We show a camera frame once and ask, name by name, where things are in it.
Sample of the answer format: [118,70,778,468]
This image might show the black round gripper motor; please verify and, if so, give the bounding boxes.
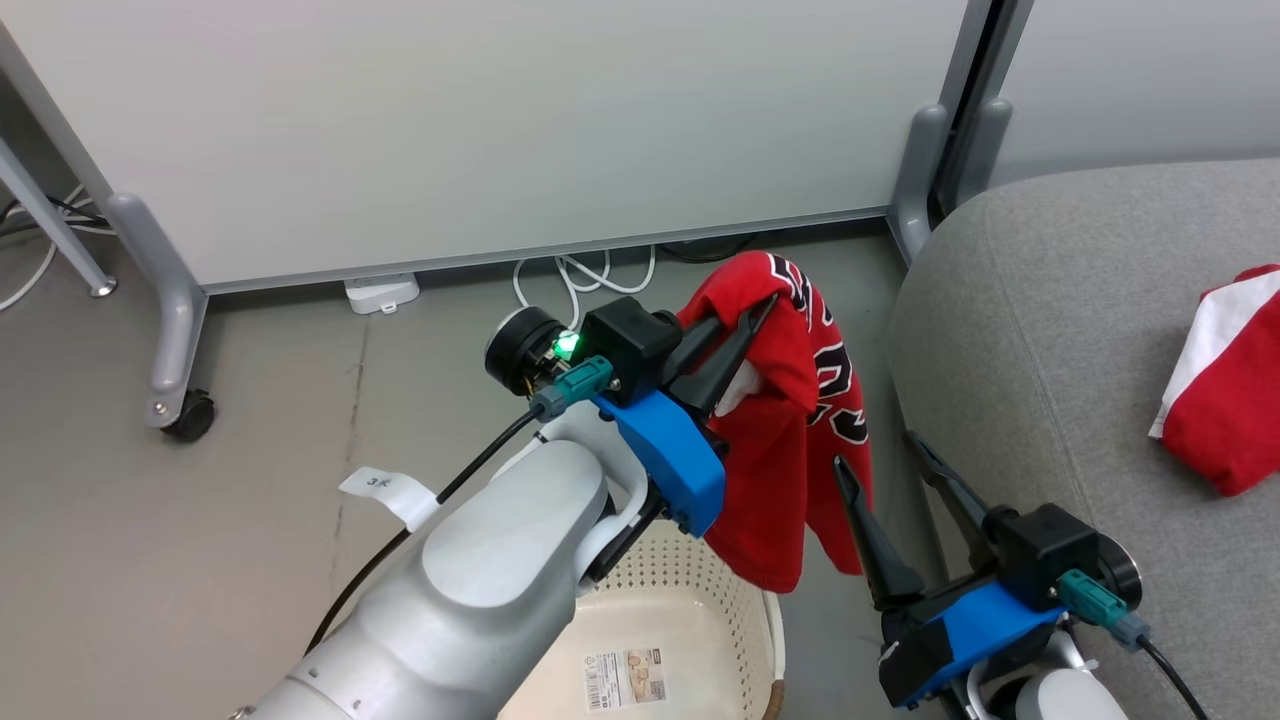
[485,305,571,398]
[1095,540,1144,613]

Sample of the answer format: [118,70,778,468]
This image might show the black caster wheel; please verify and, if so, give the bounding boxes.
[160,388,217,443]

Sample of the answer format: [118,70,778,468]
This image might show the printed basket label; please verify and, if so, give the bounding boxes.
[583,648,669,713]

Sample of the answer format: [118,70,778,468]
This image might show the white paper cable tag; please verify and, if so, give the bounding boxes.
[338,466,441,533]

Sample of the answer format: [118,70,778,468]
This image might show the grey metal leg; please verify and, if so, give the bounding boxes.
[0,135,118,299]

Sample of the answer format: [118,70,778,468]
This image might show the grey partition panel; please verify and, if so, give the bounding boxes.
[985,0,1280,191]

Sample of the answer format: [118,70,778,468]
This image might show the white power strip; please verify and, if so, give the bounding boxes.
[343,272,421,316]

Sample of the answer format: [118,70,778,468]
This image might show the grey partition foot with caster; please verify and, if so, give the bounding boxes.
[105,192,211,431]

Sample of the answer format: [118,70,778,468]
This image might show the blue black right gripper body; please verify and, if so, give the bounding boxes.
[878,572,1069,711]

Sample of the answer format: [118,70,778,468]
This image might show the red basketball jersey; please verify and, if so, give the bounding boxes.
[675,250,873,593]

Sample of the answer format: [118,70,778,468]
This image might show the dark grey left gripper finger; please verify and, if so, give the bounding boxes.
[660,294,779,376]
[690,300,777,417]

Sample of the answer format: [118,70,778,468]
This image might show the red and white garment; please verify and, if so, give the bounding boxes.
[1148,264,1280,498]

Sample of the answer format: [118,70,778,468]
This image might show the grey fabric sofa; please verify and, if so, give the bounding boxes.
[888,158,1280,720]

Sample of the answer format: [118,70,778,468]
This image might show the thin white cable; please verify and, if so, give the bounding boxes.
[0,185,116,313]

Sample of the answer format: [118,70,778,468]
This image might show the white coiled floor cable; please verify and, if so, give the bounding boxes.
[512,245,658,331]

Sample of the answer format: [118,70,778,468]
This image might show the black floor cable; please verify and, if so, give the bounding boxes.
[655,232,763,265]

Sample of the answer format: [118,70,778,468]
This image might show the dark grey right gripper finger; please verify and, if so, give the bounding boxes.
[833,455,926,609]
[905,430,998,547]

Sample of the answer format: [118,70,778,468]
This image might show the cream perforated laundry basket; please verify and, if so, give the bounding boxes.
[497,518,788,720]

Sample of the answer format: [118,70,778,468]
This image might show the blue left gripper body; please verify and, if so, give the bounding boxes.
[595,388,728,538]

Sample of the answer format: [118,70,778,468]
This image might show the thin black cable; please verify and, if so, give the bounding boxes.
[0,195,101,236]

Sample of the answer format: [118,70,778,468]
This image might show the black cable with teal connector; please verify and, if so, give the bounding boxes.
[1057,570,1211,720]
[305,355,613,656]

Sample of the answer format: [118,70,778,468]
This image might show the large white partition panel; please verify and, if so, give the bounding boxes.
[0,0,996,296]

